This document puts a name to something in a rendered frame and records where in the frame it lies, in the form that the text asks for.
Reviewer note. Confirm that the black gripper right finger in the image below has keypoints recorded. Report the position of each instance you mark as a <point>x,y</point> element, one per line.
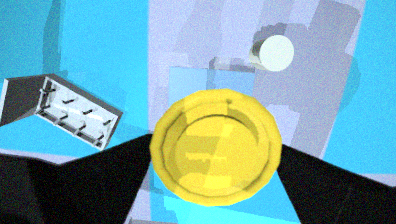
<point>323,193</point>

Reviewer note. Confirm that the yellow plate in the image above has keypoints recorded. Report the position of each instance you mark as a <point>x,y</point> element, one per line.
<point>216,147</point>

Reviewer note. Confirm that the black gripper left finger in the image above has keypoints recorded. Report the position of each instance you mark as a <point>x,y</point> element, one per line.
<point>99,188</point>

